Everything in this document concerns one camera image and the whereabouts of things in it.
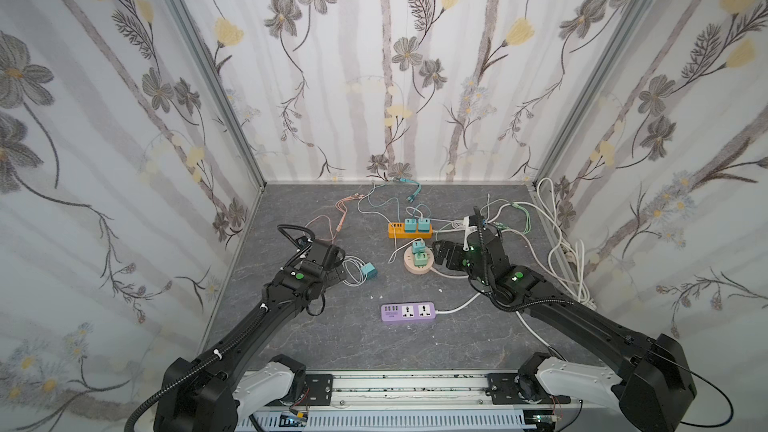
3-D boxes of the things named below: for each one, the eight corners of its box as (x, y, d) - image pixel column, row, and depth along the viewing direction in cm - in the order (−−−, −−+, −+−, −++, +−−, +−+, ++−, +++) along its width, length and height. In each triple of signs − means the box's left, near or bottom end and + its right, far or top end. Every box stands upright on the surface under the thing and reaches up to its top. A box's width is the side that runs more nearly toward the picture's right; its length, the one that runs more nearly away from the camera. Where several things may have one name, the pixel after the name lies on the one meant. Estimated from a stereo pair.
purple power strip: (380, 321, 87) (380, 318, 85) (380, 305, 90) (380, 302, 88) (435, 321, 87) (436, 318, 85) (433, 306, 90) (435, 302, 88)
